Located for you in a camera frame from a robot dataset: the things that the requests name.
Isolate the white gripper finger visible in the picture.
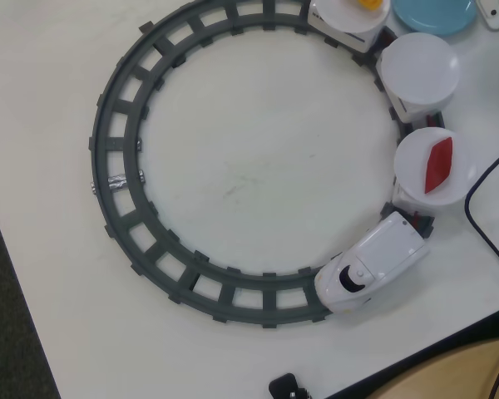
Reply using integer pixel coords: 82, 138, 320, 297
477, 0, 499, 32

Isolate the light blue round dish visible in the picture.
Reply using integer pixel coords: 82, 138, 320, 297
390, 0, 480, 37

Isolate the red tuna sushi piece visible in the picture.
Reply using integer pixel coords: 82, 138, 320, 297
422, 136, 454, 195

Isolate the white Shinkansen toy locomotive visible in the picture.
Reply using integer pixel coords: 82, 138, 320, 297
314, 210, 432, 313

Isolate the light wooden desk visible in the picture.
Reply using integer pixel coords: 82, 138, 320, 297
372, 335, 499, 399

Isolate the black plug adapter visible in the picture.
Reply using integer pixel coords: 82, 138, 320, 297
269, 372, 313, 399

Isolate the thick black cable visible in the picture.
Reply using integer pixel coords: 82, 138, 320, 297
464, 143, 499, 279

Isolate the grey circular toy rail track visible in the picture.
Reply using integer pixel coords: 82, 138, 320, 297
86, 0, 447, 332

